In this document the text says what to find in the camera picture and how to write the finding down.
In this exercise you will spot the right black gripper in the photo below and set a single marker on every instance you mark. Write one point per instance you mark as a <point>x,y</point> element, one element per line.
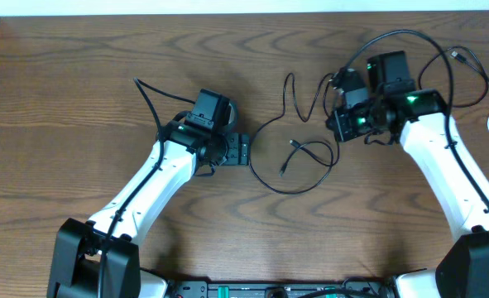
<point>345,130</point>

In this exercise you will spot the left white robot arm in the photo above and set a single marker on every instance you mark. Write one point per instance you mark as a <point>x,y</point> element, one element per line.
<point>100,257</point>

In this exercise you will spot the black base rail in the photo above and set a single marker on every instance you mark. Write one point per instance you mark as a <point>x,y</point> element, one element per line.
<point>285,289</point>

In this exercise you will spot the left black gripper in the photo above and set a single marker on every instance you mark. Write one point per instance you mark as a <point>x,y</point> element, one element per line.
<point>239,150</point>

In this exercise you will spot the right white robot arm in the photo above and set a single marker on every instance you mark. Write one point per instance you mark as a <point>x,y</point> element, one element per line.
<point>415,118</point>

